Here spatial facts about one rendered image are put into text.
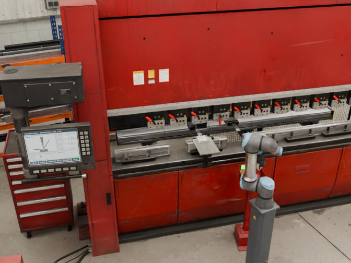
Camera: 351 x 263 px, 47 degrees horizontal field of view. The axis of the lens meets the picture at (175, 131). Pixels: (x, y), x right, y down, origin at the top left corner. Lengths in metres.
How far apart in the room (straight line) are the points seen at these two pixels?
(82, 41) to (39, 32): 4.40
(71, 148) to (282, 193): 2.33
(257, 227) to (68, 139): 1.66
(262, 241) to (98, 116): 1.69
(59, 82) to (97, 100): 0.54
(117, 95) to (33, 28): 4.14
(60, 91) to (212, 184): 1.84
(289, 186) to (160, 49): 1.98
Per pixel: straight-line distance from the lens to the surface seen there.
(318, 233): 4.45
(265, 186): 3.24
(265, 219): 3.40
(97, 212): 3.71
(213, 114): 3.67
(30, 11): 7.28
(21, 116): 2.92
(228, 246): 4.12
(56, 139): 2.84
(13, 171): 3.89
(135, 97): 3.40
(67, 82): 2.68
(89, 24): 2.96
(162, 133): 3.92
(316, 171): 4.39
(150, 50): 3.29
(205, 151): 3.58
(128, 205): 3.84
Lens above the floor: 2.87
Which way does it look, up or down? 29 degrees down
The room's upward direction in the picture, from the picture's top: straight up
